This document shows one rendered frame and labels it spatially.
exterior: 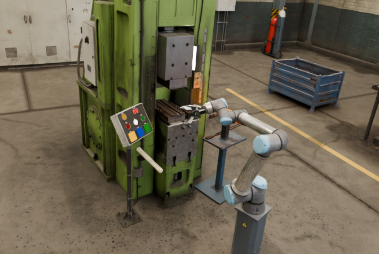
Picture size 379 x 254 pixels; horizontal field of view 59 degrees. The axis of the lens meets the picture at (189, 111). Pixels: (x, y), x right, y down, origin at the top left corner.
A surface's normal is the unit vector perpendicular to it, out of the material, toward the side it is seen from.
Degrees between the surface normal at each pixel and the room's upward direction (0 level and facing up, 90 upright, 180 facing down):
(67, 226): 0
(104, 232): 0
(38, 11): 90
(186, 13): 90
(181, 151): 90
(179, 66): 90
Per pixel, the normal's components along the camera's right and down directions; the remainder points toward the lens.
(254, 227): 0.04, 0.40
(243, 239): -0.68, 0.25
